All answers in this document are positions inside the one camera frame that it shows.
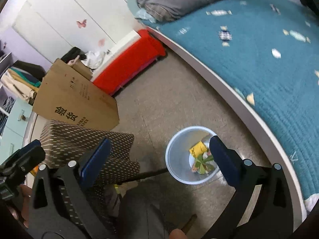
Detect green plush leaf toy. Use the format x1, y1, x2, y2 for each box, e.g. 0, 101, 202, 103
195, 155, 216, 175

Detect pink blue snack wrapper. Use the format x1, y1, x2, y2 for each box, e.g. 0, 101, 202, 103
191, 162, 201, 173

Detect translucent trash bin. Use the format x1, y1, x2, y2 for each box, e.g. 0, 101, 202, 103
165, 126, 220, 185

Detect person left hand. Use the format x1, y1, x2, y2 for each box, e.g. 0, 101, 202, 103
10, 184, 32, 228

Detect person right hand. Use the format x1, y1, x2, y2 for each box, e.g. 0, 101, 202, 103
169, 229, 188, 239

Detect mint green drawer unit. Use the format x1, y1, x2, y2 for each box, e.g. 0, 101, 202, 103
0, 98, 32, 164

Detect brown polka dot tablecloth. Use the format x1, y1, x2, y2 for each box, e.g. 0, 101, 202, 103
40, 120, 140, 234

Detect purple shelf unit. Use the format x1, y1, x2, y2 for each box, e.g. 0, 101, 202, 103
1, 53, 17, 116

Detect large cardboard box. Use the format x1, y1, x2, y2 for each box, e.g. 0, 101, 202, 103
32, 59, 119, 131

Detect hanging clothes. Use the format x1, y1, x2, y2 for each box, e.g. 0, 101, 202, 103
7, 61, 46, 105

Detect white plastic bag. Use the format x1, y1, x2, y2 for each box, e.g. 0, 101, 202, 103
83, 51, 106, 70

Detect red bed step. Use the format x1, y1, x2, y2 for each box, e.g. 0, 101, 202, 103
91, 29, 166, 96

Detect teal bed mattress cover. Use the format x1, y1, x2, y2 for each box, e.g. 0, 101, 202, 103
146, 0, 318, 202

